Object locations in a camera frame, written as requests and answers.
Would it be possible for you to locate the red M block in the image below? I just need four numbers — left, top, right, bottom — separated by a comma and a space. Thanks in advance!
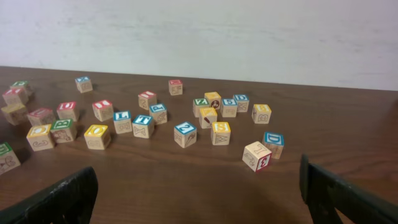
169, 80, 183, 96

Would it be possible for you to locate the blue X block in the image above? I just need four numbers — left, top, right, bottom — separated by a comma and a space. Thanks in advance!
75, 77, 93, 93

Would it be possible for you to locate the blue D block near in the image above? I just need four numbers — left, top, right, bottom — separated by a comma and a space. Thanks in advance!
262, 132, 284, 159

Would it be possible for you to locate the red u block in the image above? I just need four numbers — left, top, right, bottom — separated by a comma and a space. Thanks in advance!
57, 101, 80, 121
27, 108, 56, 126

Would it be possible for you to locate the yellow picture block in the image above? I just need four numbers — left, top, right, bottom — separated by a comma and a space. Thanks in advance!
204, 91, 221, 110

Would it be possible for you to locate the green F block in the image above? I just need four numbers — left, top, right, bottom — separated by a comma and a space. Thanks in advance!
10, 80, 33, 96

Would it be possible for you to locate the red i block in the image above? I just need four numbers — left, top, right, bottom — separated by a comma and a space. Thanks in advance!
138, 91, 157, 110
92, 100, 114, 122

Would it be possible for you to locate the red Y block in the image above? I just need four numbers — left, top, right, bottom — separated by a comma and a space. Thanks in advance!
2, 88, 29, 105

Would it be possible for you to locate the blue 2 block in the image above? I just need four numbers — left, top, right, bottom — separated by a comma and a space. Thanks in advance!
174, 121, 197, 148

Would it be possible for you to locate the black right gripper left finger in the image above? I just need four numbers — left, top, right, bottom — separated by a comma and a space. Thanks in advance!
1, 167, 98, 223

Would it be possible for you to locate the yellow B block right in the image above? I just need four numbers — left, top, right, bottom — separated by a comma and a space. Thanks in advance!
252, 104, 272, 124

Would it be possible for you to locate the blue L block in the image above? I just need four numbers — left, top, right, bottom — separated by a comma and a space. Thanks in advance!
113, 111, 132, 134

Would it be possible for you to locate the blue D block far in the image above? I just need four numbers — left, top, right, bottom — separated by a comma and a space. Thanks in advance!
233, 95, 249, 113

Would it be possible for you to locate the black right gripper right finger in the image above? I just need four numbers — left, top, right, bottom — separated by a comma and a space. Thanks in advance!
299, 154, 397, 224

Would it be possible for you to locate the blue d block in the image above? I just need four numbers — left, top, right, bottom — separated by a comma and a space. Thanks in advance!
233, 95, 249, 113
262, 132, 284, 159

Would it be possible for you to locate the plain block red 3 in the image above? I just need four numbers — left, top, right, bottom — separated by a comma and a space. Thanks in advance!
242, 141, 272, 172

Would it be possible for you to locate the green B block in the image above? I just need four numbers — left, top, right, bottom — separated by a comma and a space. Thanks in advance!
50, 119, 77, 144

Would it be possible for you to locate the blue P block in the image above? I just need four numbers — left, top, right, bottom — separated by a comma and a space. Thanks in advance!
149, 103, 167, 125

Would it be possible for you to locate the blue 5 block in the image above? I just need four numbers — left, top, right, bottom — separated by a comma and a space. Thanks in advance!
221, 98, 238, 118

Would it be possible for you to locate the blue T block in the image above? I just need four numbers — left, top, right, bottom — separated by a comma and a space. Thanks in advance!
132, 114, 154, 139

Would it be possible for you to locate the green Z block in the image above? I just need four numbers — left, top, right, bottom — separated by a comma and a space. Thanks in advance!
193, 98, 209, 118

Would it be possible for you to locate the yellow O block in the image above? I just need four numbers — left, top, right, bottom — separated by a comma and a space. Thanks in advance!
84, 124, 111, 150

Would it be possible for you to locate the yellow S block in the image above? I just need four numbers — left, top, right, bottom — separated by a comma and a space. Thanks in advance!
211, 121, 231, 146

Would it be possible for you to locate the green R block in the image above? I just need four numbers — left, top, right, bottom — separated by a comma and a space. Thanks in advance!
0, 142, 21, 175

